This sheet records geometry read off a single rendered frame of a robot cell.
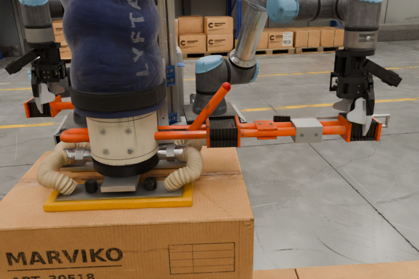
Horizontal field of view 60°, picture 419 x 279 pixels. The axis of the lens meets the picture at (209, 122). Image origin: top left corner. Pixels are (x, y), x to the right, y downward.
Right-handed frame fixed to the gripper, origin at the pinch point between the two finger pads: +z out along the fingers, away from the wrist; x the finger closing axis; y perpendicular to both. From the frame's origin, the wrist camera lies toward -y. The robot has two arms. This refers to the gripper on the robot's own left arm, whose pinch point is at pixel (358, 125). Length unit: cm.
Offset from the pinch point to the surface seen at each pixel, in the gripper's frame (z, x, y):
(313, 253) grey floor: 120, -91, -26
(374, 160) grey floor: 120, -210, -121
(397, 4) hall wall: 21, -918, -514
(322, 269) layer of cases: 66, -20, -3
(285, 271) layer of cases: 66, -20, 11
